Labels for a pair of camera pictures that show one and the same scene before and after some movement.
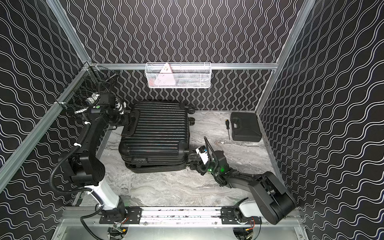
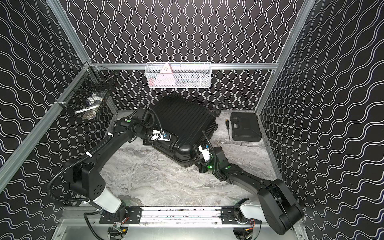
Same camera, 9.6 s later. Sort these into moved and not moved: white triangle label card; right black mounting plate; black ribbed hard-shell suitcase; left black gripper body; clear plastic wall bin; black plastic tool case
Moved: left black gripper body; black ribbed hard-shell suitcase
Not moved: clear plastic wall bin; white triangle label card; black plastic tool case; right black mounting plate
